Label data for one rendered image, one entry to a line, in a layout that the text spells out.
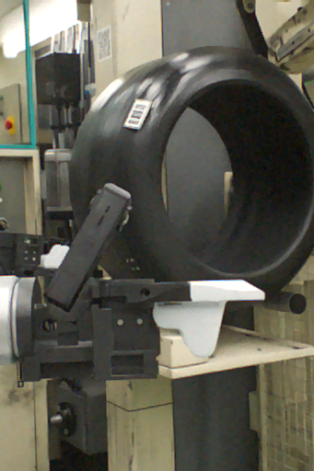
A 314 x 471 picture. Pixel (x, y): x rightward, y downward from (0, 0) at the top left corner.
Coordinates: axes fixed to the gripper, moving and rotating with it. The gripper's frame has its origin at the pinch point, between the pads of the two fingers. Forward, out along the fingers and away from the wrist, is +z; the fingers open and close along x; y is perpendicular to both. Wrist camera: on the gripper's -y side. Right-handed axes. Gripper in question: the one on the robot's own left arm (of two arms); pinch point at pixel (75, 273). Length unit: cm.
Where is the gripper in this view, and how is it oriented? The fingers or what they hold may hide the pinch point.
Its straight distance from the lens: 151.5
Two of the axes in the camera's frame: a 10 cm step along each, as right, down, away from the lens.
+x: -5.1, -0.3, 8.6
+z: 8.6, 0.7, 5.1
